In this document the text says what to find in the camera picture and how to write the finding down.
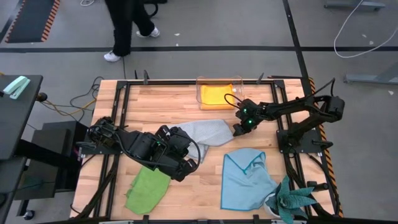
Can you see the grey waffle microfiber towel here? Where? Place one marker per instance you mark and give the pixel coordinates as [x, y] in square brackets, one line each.
[211, 132]

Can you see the black caster wheel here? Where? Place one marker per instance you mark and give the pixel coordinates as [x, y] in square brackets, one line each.
[29, 214]

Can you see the orange black hazard strip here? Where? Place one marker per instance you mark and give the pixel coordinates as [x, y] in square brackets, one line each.
[334, 186]

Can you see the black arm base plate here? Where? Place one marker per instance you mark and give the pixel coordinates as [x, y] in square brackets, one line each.
[308, 146]
[102, 151]

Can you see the orange microfiber towel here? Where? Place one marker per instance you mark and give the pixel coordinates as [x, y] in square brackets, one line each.
[216, 96]

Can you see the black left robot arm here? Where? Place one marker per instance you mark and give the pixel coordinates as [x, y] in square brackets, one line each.
[140, 146]

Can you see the person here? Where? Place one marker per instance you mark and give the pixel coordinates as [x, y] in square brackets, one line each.
[122, 28]

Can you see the mint green stapler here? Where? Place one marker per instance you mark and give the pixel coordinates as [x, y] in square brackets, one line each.
[15, 87]

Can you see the black clamp post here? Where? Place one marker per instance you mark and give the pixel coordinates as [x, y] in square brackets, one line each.
[260, 78]
[145, 76]

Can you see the black cabinet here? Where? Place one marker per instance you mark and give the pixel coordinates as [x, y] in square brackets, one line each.
[46, 174]

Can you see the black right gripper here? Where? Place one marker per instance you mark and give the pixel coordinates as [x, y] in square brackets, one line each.
[248, 116]

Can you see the black side desk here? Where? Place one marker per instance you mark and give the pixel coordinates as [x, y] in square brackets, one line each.
[15, 124]

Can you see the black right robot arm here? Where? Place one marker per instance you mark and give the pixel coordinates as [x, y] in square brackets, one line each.
[289, 107]

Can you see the black desk knob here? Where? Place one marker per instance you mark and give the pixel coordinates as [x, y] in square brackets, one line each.
[41, 97]

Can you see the clear plastic bin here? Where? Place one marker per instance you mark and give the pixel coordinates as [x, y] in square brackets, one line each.
[239, 84]

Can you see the green microfiber towel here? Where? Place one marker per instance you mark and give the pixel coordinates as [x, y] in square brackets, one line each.
[146, 193]

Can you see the black aluminium table frame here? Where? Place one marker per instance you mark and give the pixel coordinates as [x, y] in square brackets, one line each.
[171, 82]

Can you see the grey desk foot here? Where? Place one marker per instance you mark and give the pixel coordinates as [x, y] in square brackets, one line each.
[373, 77]
[357, 4]

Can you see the black hazard-edged floor mat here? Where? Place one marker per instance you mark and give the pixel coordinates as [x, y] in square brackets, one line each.
[31, 18]

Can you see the teal artificial potted plant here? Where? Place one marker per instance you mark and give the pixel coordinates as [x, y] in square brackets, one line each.
[287, 200]

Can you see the black rod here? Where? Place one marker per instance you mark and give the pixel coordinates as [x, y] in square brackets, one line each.
[284, 76]

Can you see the light blue microfiber towel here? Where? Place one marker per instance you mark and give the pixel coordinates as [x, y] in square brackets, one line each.
[242, 183]

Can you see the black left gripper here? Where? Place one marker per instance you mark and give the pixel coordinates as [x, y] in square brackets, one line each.
[180, 146]

